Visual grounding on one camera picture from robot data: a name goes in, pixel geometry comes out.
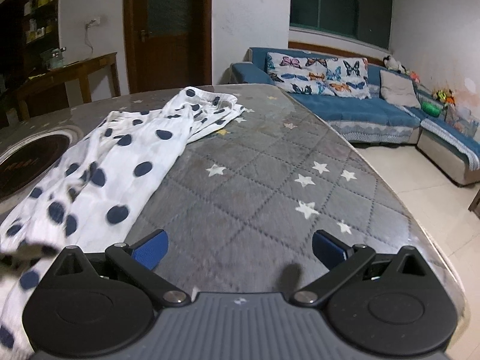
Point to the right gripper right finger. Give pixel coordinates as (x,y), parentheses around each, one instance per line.
(344,263)

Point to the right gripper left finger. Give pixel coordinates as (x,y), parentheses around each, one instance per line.
(135,264)

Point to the white navy polka-dot garment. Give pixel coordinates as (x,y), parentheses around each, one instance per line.
(94,193)

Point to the grey star quilted table cover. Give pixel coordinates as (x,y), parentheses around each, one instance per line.
(240,205)

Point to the blue sectional sofa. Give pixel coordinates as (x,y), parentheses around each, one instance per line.
(450,141)

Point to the round induction cooktop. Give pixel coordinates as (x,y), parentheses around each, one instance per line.
(24,163)

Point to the green ball toy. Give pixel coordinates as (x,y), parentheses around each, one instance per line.
(431,109)

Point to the beige cushion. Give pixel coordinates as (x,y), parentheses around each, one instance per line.
(397,90)

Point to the butterfly print cushion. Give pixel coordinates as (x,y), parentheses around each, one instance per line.
(341,77)

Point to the colourful toy pile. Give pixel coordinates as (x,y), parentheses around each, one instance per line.
(445,96)

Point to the wooden side table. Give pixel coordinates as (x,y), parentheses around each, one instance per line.
(74,71)

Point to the black white plush toy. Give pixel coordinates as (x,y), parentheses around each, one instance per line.
(392,64)

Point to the glass jug on table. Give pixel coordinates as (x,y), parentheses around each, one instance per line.
(53,58)

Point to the brown wooden door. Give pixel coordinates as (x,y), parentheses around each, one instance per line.
(168,43)

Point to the dark green window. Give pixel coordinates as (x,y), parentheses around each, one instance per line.
(367,21)

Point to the dark wooden shelf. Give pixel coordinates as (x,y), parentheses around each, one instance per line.
(29,28)

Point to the wall socket with cable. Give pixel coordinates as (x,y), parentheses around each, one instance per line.
(89,27)

